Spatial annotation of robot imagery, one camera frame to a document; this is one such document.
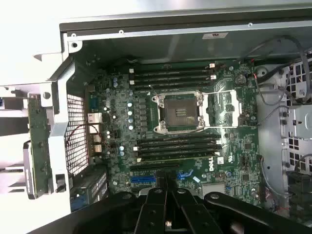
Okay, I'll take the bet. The silver chipset heatsink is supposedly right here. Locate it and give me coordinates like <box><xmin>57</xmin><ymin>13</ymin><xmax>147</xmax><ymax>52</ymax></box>
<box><xmin>201</xmin><ymin>183</ymin><xmax>226</xmax><ymax>195</ymax></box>

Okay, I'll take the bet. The long black expansion slot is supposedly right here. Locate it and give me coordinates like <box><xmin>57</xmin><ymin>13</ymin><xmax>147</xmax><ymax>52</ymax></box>
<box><xmin>130</xmin><ymin>162</ymin><xmax>180</xmax><ymax>172</ymax></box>

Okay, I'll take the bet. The black RAM slot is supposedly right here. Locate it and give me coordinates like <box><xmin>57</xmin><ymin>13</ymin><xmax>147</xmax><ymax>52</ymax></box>
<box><xmin>133</xmin><ymin>70</ymin><xmax>212</xmax><ymax>76</ymax></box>
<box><xmin>136</xmin><ymin>137</ymin><xmax>218</xmax><ymax>143</ymax></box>
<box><xmin>137</xmin><ymin>149</ymin><xmax>221</xmax><ymax>155</ymax></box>
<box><xmin>137</xmin><ymin>63</ymin><xmax>212</xmax><ymax>70</ymax></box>
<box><xmin>133</xmin><ymin>82</ymin><xmax>214</xmax><ymax>89</ymax></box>
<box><xmin>137</xmin><ymin>143</ymin><xmax>221</xmax><ymax>149</ymax></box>
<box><xmin>133</xmin><ymin>76</ymin><xmax>214</xmax><ymax>82</ymax></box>

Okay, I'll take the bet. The green motherboard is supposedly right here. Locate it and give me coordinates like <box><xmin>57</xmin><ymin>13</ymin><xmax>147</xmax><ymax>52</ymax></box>
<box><xmin>84</xmin><ymin>58</ymin><xmax>261</xmax><ymax>208</ymax></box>

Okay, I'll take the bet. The CPU socket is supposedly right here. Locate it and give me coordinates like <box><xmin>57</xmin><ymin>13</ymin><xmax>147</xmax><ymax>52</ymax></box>
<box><xmin>151</xmin><ymin>91</ymin><xmax>205</xmax><ymax>135</ymax></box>

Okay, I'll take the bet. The silver socket cover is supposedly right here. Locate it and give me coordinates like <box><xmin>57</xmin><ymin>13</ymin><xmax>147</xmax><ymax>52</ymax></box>
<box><xmin>203</xmin><ymin>89</ymin><xmax>241</xmax><ymax>128</ymax></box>

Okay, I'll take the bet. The thin locking lever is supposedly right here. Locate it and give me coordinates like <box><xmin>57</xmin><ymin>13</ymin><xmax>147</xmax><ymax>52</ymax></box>
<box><xmin>147</xmin><ymin>84</ymin><xmax>160</xmax><ymax>97</ymax></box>
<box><xmin>168</xmin><ymin>121</ymin><xmax>261</xmax><ymax>135</ymax></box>

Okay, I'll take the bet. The perforated metal drive cage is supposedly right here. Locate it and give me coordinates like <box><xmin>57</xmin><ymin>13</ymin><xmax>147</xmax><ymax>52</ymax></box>
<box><xmin>255</xmin><ymin>58</ymin><xmax>312</xmax><ymax>220</ymax></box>

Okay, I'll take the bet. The open black PC case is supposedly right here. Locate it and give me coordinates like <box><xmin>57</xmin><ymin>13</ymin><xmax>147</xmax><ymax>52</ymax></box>
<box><xmin>33</xmin><ymin>13</ymin><xmax>312</xmax><ymax>234</ymax></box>

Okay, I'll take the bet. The red black twisted wire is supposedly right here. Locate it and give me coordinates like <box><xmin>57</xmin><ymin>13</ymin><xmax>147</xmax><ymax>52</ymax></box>
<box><xmin>66</xmin><ymin>122</ymin><xmax>98</xmax><ymax>147</ymax></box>

